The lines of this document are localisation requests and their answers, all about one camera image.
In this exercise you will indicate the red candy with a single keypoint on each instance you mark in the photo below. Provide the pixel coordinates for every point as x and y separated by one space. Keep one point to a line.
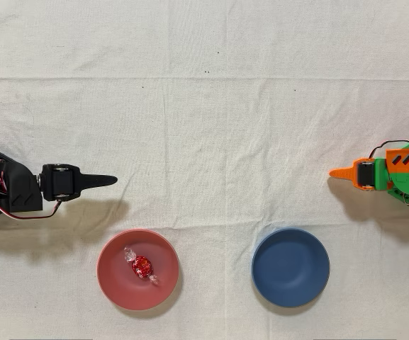
142 266

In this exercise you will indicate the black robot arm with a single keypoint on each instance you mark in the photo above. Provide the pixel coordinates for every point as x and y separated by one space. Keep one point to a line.
20 184

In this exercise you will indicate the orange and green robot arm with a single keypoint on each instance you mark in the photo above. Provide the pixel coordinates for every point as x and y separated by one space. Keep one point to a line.
406 177

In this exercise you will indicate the red bowl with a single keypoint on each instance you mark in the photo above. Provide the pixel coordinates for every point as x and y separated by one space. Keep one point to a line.
119 280

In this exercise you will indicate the blue bowl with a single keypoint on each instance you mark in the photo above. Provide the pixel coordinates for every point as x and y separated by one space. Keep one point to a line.
289 267

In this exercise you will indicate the white tablecloth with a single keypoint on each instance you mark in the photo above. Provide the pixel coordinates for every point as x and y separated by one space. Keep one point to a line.
225 141

